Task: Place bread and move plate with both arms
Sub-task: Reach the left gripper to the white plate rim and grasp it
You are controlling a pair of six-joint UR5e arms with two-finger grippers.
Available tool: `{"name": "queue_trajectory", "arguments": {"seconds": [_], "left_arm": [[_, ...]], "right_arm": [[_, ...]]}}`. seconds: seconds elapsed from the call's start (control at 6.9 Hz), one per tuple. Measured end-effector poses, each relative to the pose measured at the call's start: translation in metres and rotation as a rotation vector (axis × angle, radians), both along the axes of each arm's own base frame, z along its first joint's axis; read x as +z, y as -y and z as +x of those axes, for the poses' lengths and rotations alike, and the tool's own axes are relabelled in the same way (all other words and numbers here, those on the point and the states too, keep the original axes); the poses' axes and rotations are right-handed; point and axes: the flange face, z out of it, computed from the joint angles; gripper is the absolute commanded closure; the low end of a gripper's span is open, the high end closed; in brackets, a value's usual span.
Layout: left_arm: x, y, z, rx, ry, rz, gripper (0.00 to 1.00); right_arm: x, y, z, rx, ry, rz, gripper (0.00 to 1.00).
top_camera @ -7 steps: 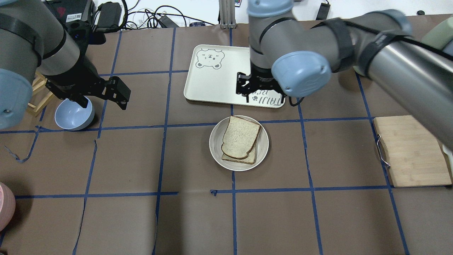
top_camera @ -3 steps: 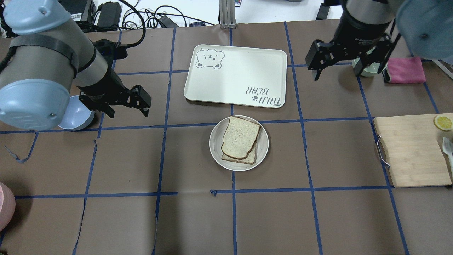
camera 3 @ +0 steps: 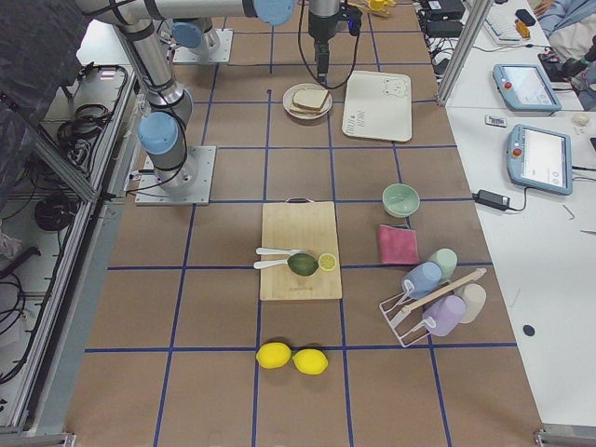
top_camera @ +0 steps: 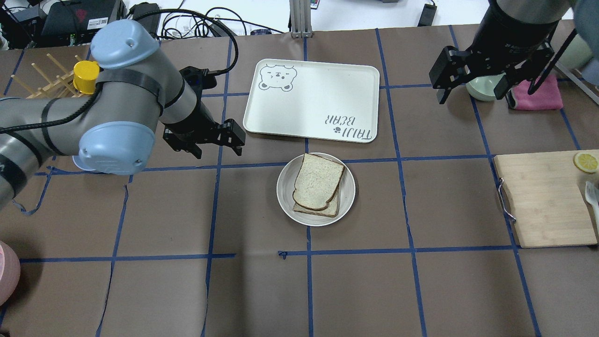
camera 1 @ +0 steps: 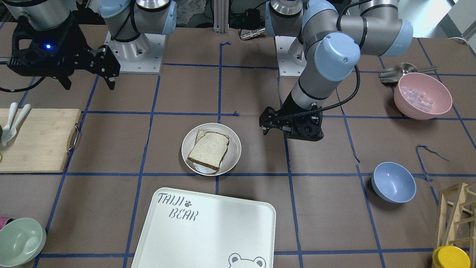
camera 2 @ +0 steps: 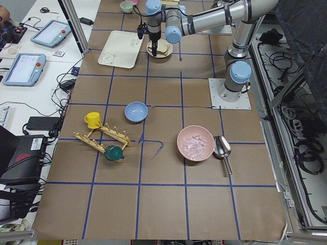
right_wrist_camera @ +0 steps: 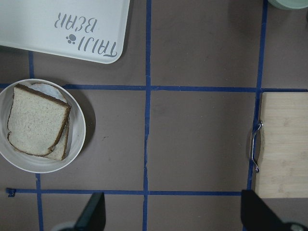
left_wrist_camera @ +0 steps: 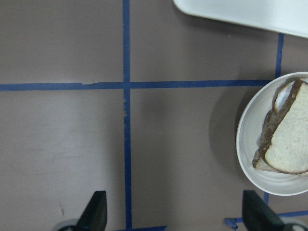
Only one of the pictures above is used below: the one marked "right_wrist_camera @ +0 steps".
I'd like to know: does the cream bear tray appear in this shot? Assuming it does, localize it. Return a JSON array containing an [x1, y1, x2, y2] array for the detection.
[[0, 0, 130, 64]]

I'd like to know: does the wooden cutting board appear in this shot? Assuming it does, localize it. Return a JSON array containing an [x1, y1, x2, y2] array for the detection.
[[255, 92, 308, 198]]

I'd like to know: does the green bowl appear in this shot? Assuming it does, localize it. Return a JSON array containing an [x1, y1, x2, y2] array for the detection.
[[268, 0, 308, 10]]

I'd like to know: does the bread slice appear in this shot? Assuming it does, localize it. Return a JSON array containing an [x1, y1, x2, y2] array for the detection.
[[7, 84, 71, 156], [44, 119, 70, 161]]

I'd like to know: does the bread slice on plate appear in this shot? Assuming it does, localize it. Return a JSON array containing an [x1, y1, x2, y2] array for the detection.
[[44, 119, 70, 161]]

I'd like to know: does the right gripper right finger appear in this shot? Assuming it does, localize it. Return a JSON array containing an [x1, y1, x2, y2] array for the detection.
[[241, 190, 288, 231]]

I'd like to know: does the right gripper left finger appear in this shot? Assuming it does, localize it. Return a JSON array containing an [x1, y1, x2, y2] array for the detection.
[[74, 192, 106, 231]]

